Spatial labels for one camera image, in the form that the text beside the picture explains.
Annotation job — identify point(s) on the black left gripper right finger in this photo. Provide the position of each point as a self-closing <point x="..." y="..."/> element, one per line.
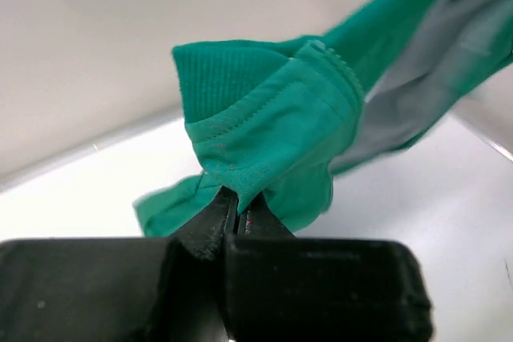
<point x="277" y="287"/>

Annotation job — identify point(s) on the green zip jacket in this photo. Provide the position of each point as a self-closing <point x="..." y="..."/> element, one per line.
<point x="281" y="119"/>

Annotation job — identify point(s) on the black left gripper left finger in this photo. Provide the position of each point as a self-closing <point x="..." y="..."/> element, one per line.
<point x="119" y="289"/>

